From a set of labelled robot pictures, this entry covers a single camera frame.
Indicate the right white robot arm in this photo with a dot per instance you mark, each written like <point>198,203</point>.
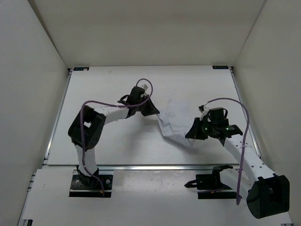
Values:
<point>266,193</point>

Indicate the white skirt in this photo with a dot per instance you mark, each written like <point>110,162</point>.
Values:
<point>175,121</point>

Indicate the blue corner label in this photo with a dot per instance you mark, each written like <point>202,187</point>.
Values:
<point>220,67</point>
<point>80,68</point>

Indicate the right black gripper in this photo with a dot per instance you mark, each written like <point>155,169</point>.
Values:
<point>194,133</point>

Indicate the right blue corner label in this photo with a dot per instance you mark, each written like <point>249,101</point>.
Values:
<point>220,67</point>

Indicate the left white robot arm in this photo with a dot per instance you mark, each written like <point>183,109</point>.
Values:
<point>87,127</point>

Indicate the left blue corner label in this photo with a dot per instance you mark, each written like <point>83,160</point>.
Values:
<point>80,68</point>

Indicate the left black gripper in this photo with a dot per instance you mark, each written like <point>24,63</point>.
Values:
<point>151,109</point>

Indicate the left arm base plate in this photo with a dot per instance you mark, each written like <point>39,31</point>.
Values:
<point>92,189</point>

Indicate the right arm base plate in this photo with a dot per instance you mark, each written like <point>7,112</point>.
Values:
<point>209,188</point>

